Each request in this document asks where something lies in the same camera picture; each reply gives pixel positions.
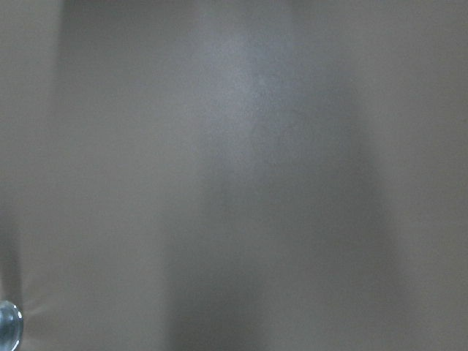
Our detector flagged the clear glass sauce bottle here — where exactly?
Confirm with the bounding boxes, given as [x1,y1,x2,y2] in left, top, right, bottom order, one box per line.
[0,301,23,351]

